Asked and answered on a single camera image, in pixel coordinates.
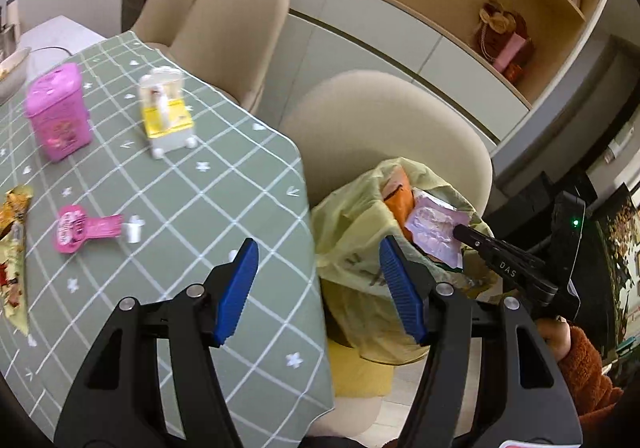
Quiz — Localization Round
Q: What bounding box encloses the beige chair middle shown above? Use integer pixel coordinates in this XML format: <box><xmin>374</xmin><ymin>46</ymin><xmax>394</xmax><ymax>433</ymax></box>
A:
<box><xmin>169</xmin><ymin>0</ymin><xmax>290</xmax><ymax>113</ymax></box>

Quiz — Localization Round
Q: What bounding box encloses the person right hand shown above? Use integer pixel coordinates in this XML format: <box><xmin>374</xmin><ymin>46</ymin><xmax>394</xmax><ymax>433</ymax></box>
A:
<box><xmin>535</xmin><ymin>317</ymin><xmax>572</xmax><ymax>362</ymax></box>

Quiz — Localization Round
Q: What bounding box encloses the beige chair near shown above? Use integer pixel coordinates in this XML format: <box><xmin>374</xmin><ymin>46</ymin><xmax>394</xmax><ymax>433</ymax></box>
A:
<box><xmin>279</xmin><ymin>70</ymin><xmax>494</xmax><ymax>214</ymax></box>

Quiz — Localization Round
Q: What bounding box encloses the gold yellow snack wrapper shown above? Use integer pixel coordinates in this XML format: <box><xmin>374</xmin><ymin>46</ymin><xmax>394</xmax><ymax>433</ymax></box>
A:
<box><xmin>0</xmin><ymin>185</ymin><xmax>34</xmax><ymax>336</ymax></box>

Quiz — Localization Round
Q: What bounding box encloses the pink bottle opener tag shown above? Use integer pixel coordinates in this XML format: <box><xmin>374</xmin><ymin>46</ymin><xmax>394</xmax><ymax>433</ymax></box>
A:
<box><xmin>54</xmin><ymin>205</ymin><xmax>124</xmax><ymax>254</ymax></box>

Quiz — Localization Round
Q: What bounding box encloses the white yellow toy container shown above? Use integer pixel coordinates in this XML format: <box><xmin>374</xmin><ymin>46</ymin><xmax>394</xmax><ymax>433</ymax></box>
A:
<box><xmin>138</xmin><ymin>66</ymin><xmax>198</xmax><ymax>160</ymax></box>

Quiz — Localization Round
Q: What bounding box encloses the beige chair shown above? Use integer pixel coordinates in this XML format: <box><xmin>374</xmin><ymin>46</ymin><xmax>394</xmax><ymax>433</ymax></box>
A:
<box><xmin>131</xmin><ymin>0</ymin><xmax>194</xmax><ymax>47</ymax></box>
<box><xmin>279</xmin><ymin>70</ymin><xmax>494</xmax><ymax>214</ymax></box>
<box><xmin>169</xmin><ymin>0</ymin><xmax>290</xmax><ymax>113</ymax></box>

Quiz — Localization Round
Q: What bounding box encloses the red gift bag decoration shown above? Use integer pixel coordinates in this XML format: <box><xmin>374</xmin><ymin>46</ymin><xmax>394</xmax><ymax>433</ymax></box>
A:
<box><xmin>473</xmin><ymin>0</ymin><xmax>535</xmax><ymax>86</ymax></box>

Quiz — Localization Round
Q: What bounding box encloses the yellow seat cushion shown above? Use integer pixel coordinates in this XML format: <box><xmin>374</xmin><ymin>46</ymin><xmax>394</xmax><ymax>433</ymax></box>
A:
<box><xmin>328</xmin><ymin>340</ymin><xmax>394</xmax><ymax>398</ymax></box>

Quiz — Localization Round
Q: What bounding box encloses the pink plastic box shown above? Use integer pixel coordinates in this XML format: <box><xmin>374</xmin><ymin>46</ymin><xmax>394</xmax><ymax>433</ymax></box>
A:
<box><xmin>25</xmin><ymin>62</ymin><xmax>92</xmax><ymax>163</ymax></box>

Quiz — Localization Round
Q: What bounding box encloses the beige chair far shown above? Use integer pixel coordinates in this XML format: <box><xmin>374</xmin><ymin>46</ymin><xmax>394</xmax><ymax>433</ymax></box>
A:
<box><xmin>131</xmin><ymin>0</ymin><xmax>194</xmax><ymax>47</ymax></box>

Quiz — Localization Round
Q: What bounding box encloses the purple translucent wrapper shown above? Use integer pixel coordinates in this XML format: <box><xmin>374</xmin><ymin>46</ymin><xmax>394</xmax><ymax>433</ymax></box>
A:
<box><xmin>405</xmin><ymin>188</ymin><xmax>471</xmax><ymax>269</ymax></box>

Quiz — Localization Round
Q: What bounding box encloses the wooden shelf cabinet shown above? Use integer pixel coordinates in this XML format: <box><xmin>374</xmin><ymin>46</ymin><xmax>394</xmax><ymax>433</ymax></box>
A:
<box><xmin>258</xmin><ymin>0</ymin><xmax>606</xmax><ymax>148</ymax></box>

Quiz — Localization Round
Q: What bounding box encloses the orange plastic bag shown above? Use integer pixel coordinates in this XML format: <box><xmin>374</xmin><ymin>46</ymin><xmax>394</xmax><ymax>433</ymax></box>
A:
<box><xmin>381</xmin><ymin>165</ymin><xmax>414</xmax><ymax>241</ymax></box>

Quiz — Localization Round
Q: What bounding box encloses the large white bowl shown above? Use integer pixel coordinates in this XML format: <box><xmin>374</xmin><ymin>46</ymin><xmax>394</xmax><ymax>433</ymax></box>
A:
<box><xmin>0</xmin><ymin>47</ymin><xmax>32</xmax><ymax>104</ymax></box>

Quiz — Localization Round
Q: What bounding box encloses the orange sleeve forearm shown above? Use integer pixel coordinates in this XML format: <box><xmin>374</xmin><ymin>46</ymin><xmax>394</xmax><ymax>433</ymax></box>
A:
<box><xmin>558</xmin><ymin>327</ymin><xmax>624</xmax><ymax>440</ymax></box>

